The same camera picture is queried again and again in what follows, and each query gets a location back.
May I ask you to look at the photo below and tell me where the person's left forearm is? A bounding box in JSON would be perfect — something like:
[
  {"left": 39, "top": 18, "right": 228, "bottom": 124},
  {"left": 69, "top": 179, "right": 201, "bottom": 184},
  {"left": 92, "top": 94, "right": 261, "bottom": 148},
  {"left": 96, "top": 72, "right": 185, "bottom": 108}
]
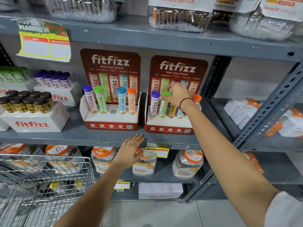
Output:
[{"left": 54, "top": 163, "right": 124, "bottom": 227}]

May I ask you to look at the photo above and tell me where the white sleeve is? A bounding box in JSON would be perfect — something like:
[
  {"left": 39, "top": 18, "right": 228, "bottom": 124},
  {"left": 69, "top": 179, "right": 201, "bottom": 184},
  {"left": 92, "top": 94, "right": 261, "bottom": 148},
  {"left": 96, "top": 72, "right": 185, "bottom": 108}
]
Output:
[{"left": 264, "top": 191, "right": 303, "bottom": 227}]

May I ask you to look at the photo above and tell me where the large yellow green price label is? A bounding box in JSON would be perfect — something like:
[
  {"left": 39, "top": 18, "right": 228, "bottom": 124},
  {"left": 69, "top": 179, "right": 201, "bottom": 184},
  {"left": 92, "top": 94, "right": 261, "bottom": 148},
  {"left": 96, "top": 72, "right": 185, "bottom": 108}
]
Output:
[{"left": 11, "top": 18, "right": 71, "bottom": 63}]

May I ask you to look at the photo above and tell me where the group of green tubes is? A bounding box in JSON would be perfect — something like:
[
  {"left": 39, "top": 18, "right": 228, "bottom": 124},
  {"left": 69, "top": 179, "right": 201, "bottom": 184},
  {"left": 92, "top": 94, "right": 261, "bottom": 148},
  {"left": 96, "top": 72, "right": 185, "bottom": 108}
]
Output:
[{"left": 0, "top": 66, "right": 32, "bottom": 84}]

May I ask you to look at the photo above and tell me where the group of brown cap tubes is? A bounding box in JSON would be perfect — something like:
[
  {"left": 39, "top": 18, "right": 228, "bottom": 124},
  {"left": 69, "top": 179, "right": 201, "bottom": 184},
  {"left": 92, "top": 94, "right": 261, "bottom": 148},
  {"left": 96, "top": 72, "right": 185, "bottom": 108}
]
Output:
[{"left": 0, "top": 90, "right": 55, "bottom": 114}]

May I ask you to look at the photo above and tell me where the yellow tablet tube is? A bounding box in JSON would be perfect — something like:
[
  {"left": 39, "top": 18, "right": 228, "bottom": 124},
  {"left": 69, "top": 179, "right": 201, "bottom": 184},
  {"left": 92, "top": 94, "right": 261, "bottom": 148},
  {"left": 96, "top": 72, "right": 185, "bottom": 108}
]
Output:
[{"left": 167, "top": 104, "right": 177, "bottom": 119}]

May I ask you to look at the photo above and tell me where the grey metal shelf unit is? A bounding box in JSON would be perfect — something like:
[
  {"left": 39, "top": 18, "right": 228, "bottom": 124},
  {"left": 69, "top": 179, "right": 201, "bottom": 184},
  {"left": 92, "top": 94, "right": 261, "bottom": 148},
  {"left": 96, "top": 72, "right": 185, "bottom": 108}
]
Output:
[{"left": 0, "top": 12, "right": 303, "bottom": 204}]

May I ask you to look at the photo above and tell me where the flat white carton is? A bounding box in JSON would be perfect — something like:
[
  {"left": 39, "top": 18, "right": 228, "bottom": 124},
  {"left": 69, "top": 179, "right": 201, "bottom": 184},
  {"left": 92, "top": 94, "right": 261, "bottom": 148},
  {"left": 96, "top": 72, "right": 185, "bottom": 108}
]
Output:
[{"left": 138, "top": 182, "right": 184, "bottom": 200}]

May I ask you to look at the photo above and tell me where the purple cap tablet tube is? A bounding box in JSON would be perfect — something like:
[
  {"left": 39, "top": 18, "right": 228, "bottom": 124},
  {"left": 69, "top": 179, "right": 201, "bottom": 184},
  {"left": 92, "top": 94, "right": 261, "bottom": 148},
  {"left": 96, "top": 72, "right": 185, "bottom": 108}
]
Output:
[
  {"left": 149, "top": 91, "right": 161, "bottom": 117},
  {"left": 82, "top": 85, "right": 98, "bottom": 114}
]

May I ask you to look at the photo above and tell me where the small yellow green price label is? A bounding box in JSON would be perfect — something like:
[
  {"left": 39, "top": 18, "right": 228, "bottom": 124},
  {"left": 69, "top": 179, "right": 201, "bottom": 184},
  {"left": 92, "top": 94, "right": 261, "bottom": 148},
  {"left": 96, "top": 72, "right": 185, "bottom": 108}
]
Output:
[
  {"left": 114, "top": 180, "right": 131, "bottom": 192},
  {"left": 144, "top": 143, "right": 171, "bottom": 159}
]

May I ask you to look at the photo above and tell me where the clear plastic jar white label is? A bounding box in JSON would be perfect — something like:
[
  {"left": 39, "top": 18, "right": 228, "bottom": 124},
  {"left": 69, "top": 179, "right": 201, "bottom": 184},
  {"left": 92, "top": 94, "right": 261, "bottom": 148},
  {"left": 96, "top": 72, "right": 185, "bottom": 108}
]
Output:
[
  {"left": 147, "top": 0, "right": 217, "bottom": 33},
  {"left": 229, "top": 0, "right": 303, "bottom": 42},
  {"left": 211, "top": 0, "right": 240, "bottom": 24}
]

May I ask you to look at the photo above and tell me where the green cap tablet tube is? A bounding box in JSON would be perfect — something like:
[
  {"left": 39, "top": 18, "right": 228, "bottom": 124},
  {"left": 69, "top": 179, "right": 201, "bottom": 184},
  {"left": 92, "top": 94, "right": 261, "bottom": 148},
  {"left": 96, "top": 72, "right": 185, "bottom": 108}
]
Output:
[
  {"left": 158, "top": 91, "right": 172, "bottom": 118},
  {"left": 93, "top": 86, "right": 108, "bottom": 114}
]

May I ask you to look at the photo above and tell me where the orange packet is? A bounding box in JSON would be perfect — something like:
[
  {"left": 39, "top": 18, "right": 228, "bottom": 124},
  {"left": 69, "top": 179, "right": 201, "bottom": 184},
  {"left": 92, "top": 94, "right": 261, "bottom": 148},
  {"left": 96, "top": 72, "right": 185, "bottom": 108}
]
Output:
[{"left": 243, "top": 152, "right": 265, "bottom": 174}]

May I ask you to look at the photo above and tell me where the person's left hand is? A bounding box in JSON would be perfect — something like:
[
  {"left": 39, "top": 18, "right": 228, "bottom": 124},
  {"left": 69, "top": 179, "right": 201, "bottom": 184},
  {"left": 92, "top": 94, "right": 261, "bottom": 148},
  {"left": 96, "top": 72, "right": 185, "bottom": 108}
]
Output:
[{"left": 112, "top": 134, "right": 145, "bottom": 170}]

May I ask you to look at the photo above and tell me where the person's right hand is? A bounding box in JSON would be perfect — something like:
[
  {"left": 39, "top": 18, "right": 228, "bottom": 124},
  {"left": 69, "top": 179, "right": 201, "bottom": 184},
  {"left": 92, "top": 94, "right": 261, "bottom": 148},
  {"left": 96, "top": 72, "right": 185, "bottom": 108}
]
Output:
[{"left": 160, "top": 83, "right": 198, "bottom": 109}]

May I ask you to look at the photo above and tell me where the blue cap tablet tube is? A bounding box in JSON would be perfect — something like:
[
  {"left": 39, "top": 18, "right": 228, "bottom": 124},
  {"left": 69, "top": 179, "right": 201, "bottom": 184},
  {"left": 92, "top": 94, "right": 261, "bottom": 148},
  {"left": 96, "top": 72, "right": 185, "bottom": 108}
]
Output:
[{"left": 117, "top": 87, "right": 127, "bottom": 115}]

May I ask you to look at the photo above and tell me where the metal wire shopping cart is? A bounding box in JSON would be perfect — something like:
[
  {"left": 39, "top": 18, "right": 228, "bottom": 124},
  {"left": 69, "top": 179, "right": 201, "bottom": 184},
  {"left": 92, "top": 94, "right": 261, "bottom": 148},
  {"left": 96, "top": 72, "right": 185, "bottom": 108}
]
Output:
[{"left": 0, "top": 154, "right": 95, "bottom": 227}]

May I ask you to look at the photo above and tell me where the yellow packet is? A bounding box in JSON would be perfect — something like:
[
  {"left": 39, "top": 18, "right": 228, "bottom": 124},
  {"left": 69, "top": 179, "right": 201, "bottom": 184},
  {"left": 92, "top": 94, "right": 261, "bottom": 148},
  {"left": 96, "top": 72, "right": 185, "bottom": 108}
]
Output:
[{"left": 48, "top": 180, "right": 62, "bottom": 195}]

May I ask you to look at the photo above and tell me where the person's right forearm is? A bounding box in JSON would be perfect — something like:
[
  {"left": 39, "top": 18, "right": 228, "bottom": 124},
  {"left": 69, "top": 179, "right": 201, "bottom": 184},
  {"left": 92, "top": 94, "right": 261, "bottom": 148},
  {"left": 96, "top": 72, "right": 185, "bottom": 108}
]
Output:
[{"left": 184, "top": 104, "right": 280, "bottom": 227}]

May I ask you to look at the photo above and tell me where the group of purple cap tubes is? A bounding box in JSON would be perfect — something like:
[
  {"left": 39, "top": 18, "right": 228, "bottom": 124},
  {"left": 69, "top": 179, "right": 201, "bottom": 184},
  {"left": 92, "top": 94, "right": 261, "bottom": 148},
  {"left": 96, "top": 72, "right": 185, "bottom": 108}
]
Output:
[{"left": 32, "top": 69, "right": 73, "bottom": 89}]

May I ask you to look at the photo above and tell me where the orange lid plastic jar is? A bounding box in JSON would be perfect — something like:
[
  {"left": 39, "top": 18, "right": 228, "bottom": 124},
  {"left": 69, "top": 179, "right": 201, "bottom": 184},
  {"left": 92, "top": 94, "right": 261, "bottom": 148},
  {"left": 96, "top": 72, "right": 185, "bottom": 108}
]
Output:
[
  {"left": 172, "top": 150, "right": 204, "bottom": 179},
  {"left": 132, "top": 149, "right": 157, "bottom": 177},
  {"left": 45, "top": 145, "right": 81, "bottom": 174},
  {"left": 0, "top": 143, "right": 27, "bottom": 154},
  {"left": 91, "top": 146, "right": 118, "bottom": 174}
]

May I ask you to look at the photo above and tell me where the red cardboard display stand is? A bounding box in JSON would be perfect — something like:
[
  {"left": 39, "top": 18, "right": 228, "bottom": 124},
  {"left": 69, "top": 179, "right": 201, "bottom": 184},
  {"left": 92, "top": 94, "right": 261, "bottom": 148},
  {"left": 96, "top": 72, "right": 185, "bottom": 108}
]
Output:
[
  {"left": 144, "top": 55, "right": 209, "bottom": 135},
  {"left": 79, "top": 48, "right": 142, "bottom": 131}
]

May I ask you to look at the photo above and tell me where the white orange carton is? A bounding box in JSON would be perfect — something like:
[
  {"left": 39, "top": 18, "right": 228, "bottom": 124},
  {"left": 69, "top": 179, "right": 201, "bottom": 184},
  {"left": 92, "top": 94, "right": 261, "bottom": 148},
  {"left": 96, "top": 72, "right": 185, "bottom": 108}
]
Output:
[
  {"left": 223, "top": 98, "right": 264, "bottom": 130},
  {"left": 263, "top": 108, "right": 303, "bottom": 139}
]

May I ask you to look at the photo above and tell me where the white display box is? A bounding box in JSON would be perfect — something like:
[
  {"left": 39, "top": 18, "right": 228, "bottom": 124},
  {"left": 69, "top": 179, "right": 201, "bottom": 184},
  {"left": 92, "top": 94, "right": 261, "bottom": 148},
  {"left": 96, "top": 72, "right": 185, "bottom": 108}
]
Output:
[
  {"left": 0, "top": 79, "right": 36, "bottom": 98},
  {"left": 0, "top": 107, "right": 10, "bottom": 132},
  {"left": 33, "top": 82, "right": 83, "bottom": 107},
  {"left": 0, "top": 101, "right": 70, "bottom": 133}
]

